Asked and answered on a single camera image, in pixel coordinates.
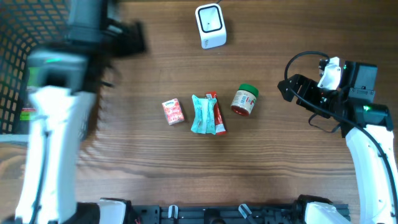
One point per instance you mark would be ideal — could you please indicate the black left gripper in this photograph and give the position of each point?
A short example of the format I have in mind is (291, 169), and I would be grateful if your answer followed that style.
(125, 37)

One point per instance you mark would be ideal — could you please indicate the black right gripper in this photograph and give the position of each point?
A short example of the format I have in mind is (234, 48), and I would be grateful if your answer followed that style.
(304, 92)

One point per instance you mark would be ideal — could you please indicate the green lid seasoning jar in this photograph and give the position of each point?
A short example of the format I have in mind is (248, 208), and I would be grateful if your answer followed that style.
(244, 99)

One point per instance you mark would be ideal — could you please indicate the red stick sachet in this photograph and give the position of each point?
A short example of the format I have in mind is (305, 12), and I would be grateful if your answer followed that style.
(219, 123)

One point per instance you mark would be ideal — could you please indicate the teal snack packet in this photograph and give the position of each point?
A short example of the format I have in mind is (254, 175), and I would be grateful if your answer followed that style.
(204, 121)

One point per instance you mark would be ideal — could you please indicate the red tissue pack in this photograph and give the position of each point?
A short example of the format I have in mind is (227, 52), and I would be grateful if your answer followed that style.
(173, 111)

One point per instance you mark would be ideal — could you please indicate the green Haribo candy bag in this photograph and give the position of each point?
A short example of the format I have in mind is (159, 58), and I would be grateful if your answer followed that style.
(28, 111)

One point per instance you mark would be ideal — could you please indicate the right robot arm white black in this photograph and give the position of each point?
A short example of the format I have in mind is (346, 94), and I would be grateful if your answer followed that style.
(346, 93)

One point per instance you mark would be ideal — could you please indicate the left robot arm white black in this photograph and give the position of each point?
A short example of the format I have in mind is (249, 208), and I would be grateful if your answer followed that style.
(69, 75)

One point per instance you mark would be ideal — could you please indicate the white barcode scanner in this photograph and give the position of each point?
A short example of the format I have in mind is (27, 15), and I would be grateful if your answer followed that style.
(211, 25)

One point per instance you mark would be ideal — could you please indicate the grey plastic mesh basket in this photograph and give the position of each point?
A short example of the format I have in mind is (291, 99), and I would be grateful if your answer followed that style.
(26, 25)

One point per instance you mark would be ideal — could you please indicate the black mounting rail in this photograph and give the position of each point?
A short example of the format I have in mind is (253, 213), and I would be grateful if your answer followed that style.
(282, 213)

